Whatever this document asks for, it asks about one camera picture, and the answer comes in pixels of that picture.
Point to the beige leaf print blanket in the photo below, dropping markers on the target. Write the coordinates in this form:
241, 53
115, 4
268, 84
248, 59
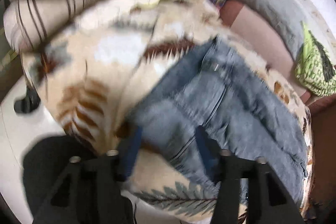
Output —
94, 71

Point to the blue denim pants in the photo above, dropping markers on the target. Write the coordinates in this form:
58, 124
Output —
213, 87

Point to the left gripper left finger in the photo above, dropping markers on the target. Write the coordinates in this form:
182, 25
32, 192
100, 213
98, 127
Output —
71, 184

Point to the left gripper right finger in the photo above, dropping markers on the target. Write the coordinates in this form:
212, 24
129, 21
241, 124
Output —
268, 199

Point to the black shoe on floor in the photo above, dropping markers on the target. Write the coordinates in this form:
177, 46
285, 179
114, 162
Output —
29, 103

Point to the pink bed sheet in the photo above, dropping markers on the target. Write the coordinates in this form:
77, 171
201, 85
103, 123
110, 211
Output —
266, 42

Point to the green patterned cloth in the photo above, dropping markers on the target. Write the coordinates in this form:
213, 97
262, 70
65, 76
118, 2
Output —
314, 69

